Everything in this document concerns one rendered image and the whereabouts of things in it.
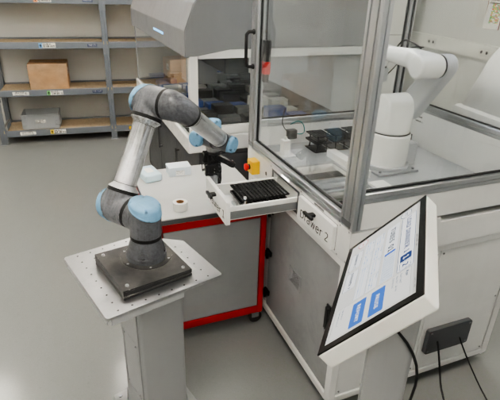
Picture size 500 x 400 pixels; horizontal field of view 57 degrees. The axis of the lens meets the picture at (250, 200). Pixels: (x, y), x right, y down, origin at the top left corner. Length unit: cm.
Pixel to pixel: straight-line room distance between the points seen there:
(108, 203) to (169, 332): 57
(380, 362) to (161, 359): 97
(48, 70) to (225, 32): 327
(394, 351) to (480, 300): 119
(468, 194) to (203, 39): 157
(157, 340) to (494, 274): 155
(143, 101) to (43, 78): 397
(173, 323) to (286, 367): 78
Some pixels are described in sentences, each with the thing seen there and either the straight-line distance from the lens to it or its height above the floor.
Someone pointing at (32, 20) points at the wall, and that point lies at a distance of 606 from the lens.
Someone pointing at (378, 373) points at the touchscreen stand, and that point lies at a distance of 142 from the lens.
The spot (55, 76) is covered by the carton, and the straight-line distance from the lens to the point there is 569.
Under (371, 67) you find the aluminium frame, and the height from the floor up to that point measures 152.
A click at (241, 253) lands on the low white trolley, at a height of 49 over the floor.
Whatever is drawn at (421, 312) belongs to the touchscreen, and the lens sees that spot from 105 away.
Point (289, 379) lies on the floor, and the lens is 244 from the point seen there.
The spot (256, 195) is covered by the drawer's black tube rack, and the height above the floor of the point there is 90.
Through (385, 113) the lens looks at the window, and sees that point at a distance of 163.
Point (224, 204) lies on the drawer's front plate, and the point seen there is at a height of 91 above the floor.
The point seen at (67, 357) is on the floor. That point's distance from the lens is 266.
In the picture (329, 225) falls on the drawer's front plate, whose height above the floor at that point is 92.
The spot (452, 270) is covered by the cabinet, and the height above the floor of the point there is 65.
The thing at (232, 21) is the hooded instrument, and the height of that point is 155.
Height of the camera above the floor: 177
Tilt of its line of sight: 26 degrees down
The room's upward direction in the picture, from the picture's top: 2 degrees clockwise
